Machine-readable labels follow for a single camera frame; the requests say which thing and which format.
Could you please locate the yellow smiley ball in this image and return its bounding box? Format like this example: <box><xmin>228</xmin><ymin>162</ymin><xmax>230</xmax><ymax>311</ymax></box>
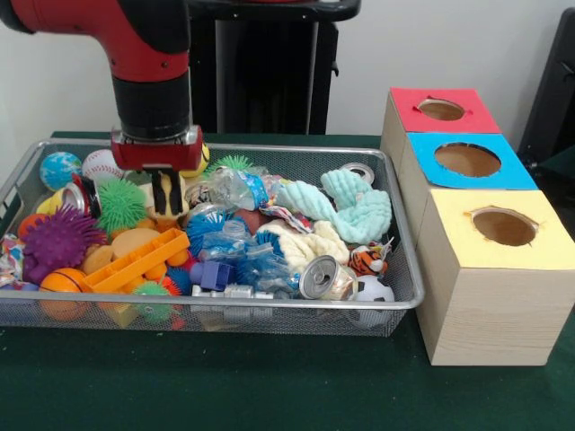
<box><xmin>179</xmin><ymin>142</ymin><xmax>211</xmax><ymax>179</ymax></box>

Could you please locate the black and white soccer ball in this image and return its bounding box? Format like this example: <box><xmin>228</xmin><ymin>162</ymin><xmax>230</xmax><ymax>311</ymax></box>
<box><xmin>352</xmin><ymin>274</ymin><xmax>396</xmax><ymax>329</ymax></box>

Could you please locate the orange basketball toy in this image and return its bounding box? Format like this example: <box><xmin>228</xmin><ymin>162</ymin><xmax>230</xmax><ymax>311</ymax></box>
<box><xmin>39</xmin><ymin>268</ymin><xmax>90</xmax><ymax>322</ymax></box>

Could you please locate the black flat panel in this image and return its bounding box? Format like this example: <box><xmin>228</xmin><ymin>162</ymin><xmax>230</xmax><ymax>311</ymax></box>
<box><xmin>516</xmin><ymin>7</ymin><xmax>575</xmax><ymax>158</ymax></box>

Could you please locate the blue globe ball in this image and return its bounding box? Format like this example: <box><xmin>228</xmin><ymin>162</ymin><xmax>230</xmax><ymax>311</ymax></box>
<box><xmin>39</xmin><ymin>151</ymin><xmax>84</xmax><ymax>192</ymax></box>

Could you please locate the dark green table cloth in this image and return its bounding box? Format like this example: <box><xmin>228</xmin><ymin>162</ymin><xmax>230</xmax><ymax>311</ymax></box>
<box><xmin>0</xmin><ymin>130</ymin><xmax>575</xmax><ymax>431</ymax></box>
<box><xmin>534</xmin><ymin>145</ymin><xmax>575</xmax><ymax>216</ymax></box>

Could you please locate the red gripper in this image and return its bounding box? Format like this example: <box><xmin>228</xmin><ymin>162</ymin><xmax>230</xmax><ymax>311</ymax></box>
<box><xmin>111</xmin><ymin>125</ymin><xmax>206</xmax><ymax>216</ymax></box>

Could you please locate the green tentacle puffer ball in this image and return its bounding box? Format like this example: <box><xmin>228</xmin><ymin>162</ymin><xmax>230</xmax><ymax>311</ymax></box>
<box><xmin>96</xmin><ymin>178</ymin><xmax>148</xmax><ymax>234</ymax></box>

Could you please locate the wooden box with three holes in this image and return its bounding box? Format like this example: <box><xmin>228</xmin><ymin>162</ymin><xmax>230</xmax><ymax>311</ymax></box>
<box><xmin>379</xmin><ymin>86</ymin><xmax>575</xmax><ymax>367</ymax></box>

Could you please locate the purple spiky ball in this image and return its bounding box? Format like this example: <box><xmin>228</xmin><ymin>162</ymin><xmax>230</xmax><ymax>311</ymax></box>
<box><xmin>22</xmin><ymin>204</ymin><xmax>108</xmax><ymax>285</ymax></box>

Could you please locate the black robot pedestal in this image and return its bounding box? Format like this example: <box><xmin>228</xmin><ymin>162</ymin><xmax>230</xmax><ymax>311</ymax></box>
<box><xmin>187</xmin><ymin>0</ymin><xmax>363</xmax><ymax>136</ymax></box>

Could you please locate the orange plastic building block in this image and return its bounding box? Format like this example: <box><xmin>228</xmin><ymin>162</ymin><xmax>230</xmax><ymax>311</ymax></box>
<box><xmin>83</xmin><ymin>227</ymin><xmax>192</xmax><ymax>294</ymax></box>

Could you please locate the yellow plush duck toy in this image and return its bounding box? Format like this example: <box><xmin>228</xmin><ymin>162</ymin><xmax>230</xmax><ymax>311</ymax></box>
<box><xmin>146</xmin><ymin>170</ymin><xmax>193</xmax><ymax>222</ymax></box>

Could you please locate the cream white cloth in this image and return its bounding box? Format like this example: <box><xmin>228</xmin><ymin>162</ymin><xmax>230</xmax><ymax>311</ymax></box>
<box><xmin>264</xmin><ymin>219</ymin><xmax>350</xmax><ymax>275</ymax></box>

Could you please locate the mint green cloth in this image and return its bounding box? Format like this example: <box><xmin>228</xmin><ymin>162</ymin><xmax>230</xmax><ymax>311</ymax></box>
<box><xmin>274</xmin><ymin>170</ymin><xmax>393</xmax><ymax>246</ymax></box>

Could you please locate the shallow metal mesh bin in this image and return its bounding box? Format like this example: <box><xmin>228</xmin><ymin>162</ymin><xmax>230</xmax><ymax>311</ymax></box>
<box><xmin>0</xmin><ymin>138</ymin><xmax>426</xmax><ymax>338</ymax></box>

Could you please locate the white baseball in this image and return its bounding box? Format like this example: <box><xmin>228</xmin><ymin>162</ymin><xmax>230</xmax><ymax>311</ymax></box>
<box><xmin>81</xmin><ymin>149</ymin><xmax>125</xmax><ymax>181</ymax></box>

